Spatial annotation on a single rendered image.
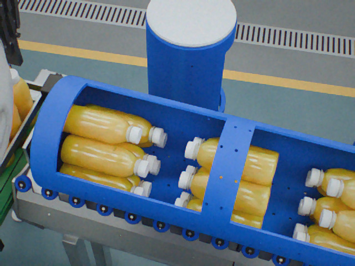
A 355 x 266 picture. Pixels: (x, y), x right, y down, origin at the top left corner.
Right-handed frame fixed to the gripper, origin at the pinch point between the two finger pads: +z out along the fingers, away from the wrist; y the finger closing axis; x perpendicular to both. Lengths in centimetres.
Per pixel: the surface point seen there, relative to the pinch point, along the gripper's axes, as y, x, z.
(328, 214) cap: 4, 71, 24
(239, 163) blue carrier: 3, 51, 14
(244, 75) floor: -131, 36, 137
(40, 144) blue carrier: 9.3, 7.1, 18.0
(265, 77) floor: -133, 46, 137
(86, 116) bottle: -1.1, 13.9, 17.9
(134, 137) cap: -0.2, 25.7, 20.0
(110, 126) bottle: -0.1, 19.9, 18.3
